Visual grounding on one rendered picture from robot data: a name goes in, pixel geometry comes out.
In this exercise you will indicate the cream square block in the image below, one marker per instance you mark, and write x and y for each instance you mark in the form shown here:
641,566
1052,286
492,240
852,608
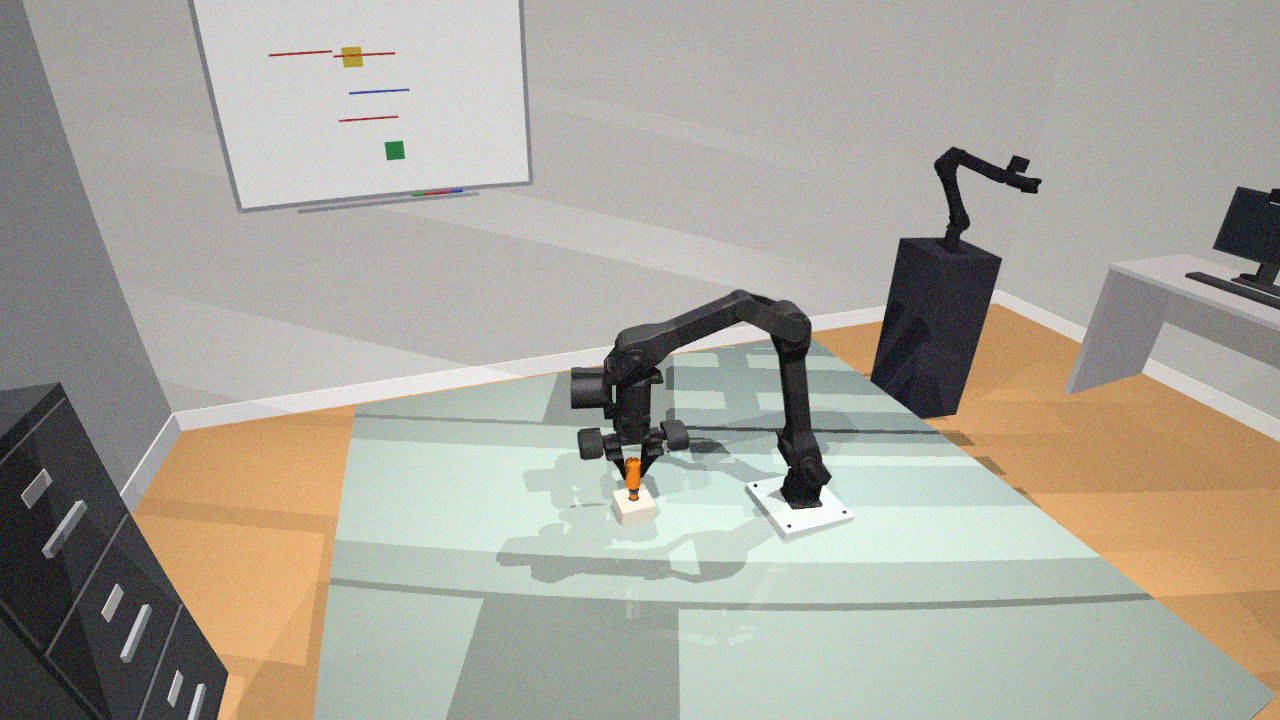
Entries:
632,512

